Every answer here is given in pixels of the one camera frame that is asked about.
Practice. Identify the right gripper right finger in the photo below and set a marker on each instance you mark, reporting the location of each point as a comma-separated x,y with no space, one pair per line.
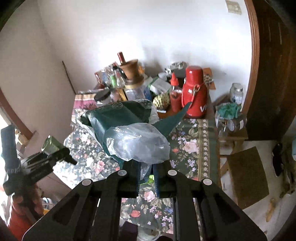
201,210

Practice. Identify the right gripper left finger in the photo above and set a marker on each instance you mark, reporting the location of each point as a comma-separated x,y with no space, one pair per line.
91,211

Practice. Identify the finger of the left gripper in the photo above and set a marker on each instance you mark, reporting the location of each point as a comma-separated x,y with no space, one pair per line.
58,156
9,153

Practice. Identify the green tin can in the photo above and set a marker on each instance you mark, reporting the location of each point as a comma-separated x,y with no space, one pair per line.
51,145

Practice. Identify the green plastic bag bundle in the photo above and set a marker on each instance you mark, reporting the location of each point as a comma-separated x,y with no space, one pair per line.
132,130

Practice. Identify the white plastic basin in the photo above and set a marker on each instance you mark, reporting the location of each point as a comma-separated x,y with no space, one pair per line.
145,234

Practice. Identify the green wrapper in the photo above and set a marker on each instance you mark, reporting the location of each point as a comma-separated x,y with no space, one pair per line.
147,180

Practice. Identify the person left hand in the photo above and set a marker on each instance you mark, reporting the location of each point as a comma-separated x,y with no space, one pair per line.
31,206

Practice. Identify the wooden stool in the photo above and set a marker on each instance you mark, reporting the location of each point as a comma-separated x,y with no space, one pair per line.
247,176

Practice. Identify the maroon patterned cloth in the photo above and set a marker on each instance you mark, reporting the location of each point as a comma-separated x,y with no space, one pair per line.
85,101

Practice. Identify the floral green tablecloth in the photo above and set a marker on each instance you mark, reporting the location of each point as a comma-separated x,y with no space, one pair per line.
193,153

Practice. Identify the yellow label glass bottle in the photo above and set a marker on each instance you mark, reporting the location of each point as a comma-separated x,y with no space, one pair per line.
120,84

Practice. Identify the green cap bottle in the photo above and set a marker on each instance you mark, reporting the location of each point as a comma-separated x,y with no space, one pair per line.
113,81

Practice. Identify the green teal cloth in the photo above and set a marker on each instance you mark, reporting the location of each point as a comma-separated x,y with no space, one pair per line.
229,110

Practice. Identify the clear jar with gold lid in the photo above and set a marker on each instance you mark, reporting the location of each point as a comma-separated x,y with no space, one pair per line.
138,91

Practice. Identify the red sauce bottle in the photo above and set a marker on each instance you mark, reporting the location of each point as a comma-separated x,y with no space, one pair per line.
175,94

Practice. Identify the red thermos jug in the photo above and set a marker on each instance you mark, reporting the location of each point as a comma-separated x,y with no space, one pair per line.
194,92

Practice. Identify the brown clay pot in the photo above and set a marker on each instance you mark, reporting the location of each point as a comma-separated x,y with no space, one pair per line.
132,73

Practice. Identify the dark wine bottle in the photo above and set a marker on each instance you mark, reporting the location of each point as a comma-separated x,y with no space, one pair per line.
122,62

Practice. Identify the glass jar on side table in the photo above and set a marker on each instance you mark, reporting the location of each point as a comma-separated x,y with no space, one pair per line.
236,93

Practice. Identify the brown wooden door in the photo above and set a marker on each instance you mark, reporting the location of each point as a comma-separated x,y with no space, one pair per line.
270,100

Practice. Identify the light switch plate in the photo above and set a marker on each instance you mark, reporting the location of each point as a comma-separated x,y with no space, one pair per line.
233,7

